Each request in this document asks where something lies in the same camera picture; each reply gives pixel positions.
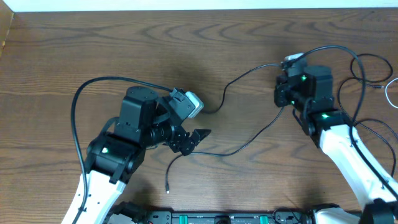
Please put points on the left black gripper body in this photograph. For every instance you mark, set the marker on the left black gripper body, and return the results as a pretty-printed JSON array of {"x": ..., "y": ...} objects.
[{"x": 177, "y": 136}]

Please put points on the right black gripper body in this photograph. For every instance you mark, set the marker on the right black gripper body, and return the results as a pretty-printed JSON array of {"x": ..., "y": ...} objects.
[{"x": 284, "y": 96}]

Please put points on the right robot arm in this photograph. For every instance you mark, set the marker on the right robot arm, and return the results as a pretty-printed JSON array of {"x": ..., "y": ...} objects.
[{"x": 309, "y": 89}]

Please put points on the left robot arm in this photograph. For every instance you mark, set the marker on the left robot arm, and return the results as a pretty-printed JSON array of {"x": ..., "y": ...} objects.
[{"x": 145, "y": 120}]

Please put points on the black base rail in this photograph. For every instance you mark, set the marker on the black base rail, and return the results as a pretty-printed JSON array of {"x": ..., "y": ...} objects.
[{"x": 128, "y": 212}]

